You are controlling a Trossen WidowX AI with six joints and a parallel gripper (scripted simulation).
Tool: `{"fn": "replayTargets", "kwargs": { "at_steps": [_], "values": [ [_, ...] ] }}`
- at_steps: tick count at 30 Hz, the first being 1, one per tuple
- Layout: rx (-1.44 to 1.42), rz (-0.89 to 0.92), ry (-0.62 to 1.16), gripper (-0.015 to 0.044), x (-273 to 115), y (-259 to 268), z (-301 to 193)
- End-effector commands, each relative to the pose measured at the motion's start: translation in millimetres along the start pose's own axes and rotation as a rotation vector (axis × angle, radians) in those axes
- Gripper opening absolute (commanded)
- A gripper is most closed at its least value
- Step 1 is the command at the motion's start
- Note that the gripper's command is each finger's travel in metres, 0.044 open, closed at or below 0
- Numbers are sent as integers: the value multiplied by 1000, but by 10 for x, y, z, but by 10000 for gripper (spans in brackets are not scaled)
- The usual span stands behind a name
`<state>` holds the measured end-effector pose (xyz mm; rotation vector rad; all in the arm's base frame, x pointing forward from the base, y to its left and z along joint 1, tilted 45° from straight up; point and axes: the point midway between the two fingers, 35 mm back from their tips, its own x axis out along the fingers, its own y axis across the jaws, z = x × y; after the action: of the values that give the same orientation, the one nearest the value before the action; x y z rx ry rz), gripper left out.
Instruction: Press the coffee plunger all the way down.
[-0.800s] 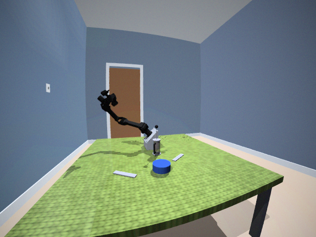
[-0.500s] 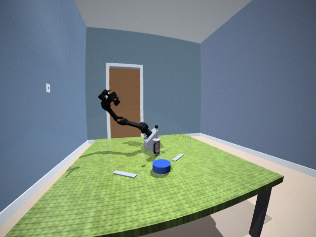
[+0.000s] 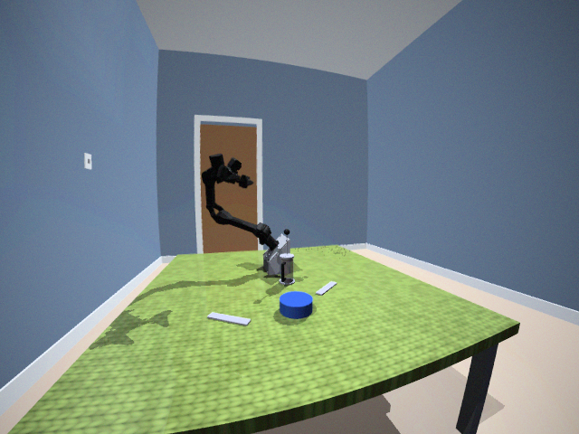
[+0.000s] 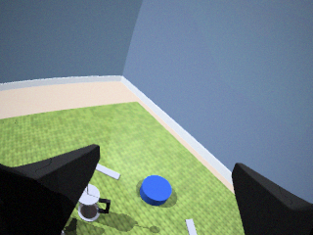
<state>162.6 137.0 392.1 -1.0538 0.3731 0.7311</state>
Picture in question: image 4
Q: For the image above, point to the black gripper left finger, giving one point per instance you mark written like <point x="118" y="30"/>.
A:
<point x="40" y="197"/>

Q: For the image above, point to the blue short cylinder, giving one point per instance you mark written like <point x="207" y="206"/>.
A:
<point x="155" y="190"/>

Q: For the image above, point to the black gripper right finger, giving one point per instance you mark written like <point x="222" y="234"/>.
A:
<point x="267" y="209"/>

